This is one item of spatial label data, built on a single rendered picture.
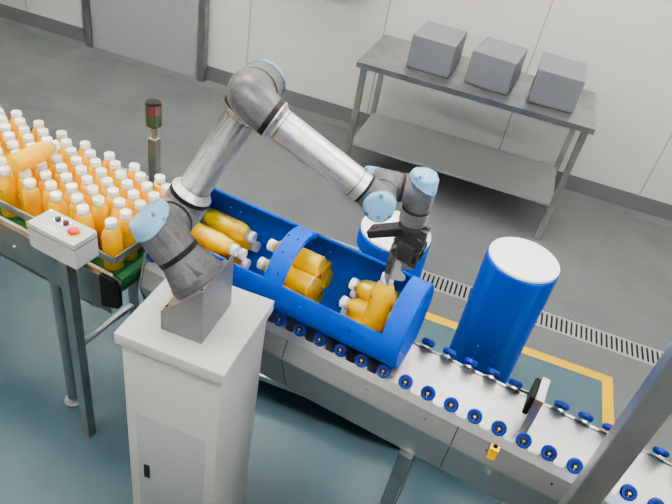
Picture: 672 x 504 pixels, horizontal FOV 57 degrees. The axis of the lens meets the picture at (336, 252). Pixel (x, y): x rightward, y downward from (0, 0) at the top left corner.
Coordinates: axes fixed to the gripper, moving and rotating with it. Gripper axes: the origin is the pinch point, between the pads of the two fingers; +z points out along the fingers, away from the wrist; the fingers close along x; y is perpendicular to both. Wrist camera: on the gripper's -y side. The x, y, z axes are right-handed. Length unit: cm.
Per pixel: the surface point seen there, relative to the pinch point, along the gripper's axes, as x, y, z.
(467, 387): 8.0, 32.5, 34.8
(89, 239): -22, -93, 19
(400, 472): -4, 24, 74
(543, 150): 351, 9, 101
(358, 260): 17.9, -15.7, 14.1
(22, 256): -18, -133, 50
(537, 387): 6, 50, 20
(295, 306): -9.0, -23.3, 19.0
